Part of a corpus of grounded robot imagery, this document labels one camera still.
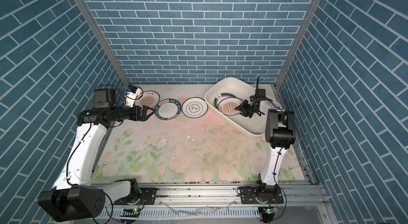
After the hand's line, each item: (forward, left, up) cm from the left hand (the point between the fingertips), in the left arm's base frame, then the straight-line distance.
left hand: (151, 108), depth 74 cm
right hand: (+16, -46, -21) cm, 53 cm away
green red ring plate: (+29, -38, -24) cm, 54 cm away
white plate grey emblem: (+21, -18, -26) cm, 38 cm away
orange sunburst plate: (+28, +15, -26) cm, 41 cm away
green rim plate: (+19, 0, -26) cm, 32 cm away
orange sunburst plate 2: (+20, -40, -23) cm, 50 cm away
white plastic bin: (+7, -57, -24) cm, 62 cm away
